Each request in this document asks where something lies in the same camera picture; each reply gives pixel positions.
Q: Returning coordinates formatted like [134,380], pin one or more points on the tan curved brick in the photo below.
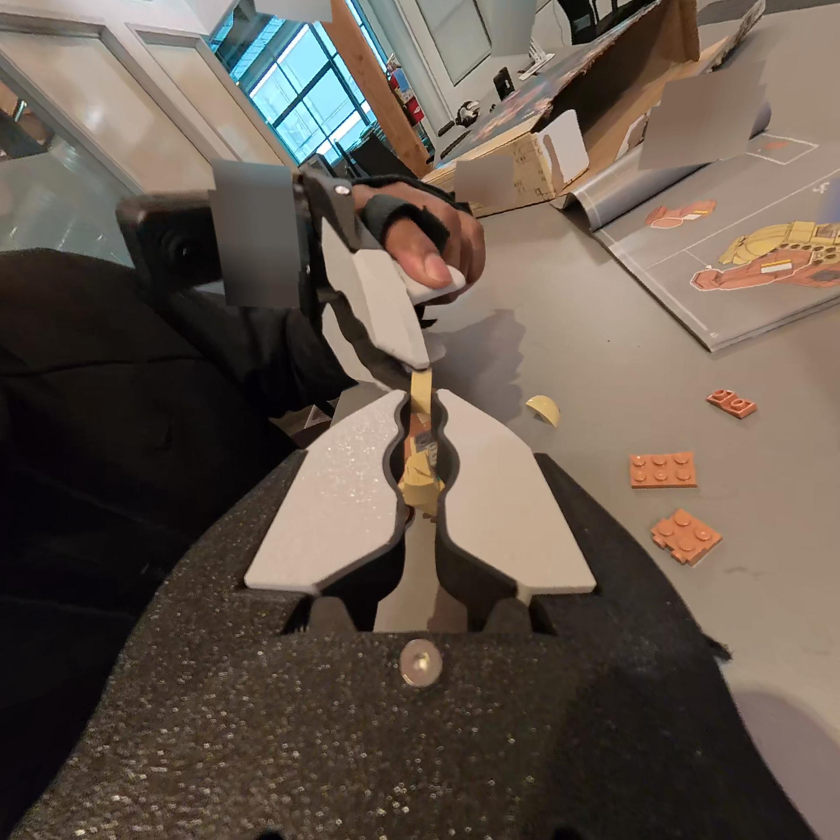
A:
[544,410]

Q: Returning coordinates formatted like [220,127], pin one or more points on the small reddish brown plate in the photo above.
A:
[732,403]

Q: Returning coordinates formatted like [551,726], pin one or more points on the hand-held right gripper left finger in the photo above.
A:
[328,505]

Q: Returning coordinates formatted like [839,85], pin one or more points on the reddish brown square brick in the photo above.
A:
[686,537]

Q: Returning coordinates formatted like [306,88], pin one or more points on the wooden pillar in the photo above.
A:
[374,79]

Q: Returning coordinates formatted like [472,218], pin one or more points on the person's left hand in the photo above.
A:
[453,236]

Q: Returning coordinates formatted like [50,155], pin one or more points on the red fire extinguisher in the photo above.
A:
[410,105]

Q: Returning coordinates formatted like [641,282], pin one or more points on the tan and brown brick model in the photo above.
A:
[420,485]

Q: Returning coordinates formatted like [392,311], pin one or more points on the person's left forearm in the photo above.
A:
[289,354]

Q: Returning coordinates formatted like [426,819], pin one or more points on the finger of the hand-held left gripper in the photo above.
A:
[380,295]
[351,348]

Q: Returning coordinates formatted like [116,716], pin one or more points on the black office chair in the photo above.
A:
[380,157]

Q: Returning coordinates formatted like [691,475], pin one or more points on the brown cardboard box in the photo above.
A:
[630,79]

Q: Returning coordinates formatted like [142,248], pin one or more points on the reddish brown flat plate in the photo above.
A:
[663,470]

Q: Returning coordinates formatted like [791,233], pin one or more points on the grey instruction booklet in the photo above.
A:
[656,262]

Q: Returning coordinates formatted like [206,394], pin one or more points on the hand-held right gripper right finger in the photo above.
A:
[512,512]

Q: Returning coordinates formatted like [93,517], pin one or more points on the grey desk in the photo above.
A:
[590,341]

